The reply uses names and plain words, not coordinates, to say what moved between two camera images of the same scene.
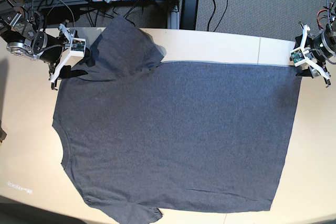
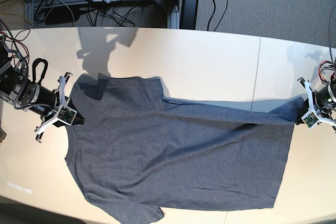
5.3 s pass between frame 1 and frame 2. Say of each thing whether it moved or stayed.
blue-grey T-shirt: moved
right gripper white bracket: moved
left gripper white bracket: moved
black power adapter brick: stayed
